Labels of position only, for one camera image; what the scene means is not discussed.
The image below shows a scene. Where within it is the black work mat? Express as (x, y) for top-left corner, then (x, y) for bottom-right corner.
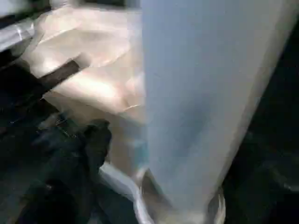
(0, 0), (299, 224)

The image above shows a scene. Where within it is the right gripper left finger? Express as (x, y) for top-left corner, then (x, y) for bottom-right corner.
(14, 118), (113, 224)

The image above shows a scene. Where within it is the white plastic table leg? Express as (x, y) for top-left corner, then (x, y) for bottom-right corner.
(139, 0), (295, 212)

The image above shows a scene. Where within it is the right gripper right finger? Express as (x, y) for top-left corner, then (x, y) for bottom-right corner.
(221, 129), (299, 224)

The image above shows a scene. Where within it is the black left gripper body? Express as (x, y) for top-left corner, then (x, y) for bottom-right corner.
(0, 63), (57, 117)

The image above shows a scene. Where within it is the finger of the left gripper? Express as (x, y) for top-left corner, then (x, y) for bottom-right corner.
(38, 59), (80, 91)

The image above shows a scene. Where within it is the white plastic table top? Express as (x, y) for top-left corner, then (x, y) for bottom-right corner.
(29, 6), (228, 224)

